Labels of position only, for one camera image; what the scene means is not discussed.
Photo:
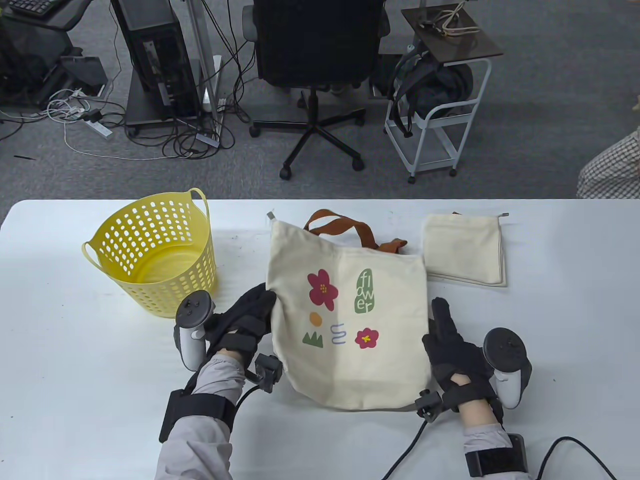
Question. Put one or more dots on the black keyboard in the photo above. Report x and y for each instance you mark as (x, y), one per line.
(30, 6)

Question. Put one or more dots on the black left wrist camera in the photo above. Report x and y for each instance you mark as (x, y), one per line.
(270, 372)

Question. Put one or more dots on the black white controller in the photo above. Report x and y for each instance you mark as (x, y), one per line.
(192, 340)
(505, 350)

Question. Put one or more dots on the person's left hand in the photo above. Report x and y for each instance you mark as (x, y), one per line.
(240, 320)

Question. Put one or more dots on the black wrist band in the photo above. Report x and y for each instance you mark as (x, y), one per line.
(200, 407)
(495, 460)

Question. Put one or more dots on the black white left controller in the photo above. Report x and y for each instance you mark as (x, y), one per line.
(192, 340)

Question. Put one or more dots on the person's left forearm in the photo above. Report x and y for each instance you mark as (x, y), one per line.
(210, 415)

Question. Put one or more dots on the white rolling cart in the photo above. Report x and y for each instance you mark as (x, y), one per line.
(465, 47)

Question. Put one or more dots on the black right wrist band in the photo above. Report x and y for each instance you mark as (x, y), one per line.
(495, 460)

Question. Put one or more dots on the black standing desk frame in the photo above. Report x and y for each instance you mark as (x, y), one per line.
(40, 50)

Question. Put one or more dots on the black left wrist band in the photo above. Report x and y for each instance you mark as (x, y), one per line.
(200, 407)

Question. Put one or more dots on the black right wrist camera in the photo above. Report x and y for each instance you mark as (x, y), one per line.
(429, 404)

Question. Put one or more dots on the aluminium floor post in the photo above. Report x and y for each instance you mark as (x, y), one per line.
(202, 50)

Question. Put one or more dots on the person's right hand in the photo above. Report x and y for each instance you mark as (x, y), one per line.
(460, 360)

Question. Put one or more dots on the black computer tower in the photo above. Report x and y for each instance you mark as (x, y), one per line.
(155, 50)

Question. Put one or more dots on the black white right controller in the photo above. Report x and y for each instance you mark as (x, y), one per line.
(505, 350)

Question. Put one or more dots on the flower print canvas bag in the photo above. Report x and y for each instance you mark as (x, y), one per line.
(462, 250)

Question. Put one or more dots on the yellow plastic basket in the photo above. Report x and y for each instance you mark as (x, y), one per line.
(195, 280)

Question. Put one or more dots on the black backpack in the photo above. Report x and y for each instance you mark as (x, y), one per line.
(440, 85)

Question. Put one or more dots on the black office chair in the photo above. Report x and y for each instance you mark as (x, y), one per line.
(315, 40)

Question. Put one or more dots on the cream tote bag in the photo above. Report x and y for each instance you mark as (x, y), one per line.
(350, 365)

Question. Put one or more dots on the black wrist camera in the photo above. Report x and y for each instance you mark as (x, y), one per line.
(429, 404)
(270, 372)

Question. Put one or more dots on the white power strip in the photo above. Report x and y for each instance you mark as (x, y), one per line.
(100, 130)

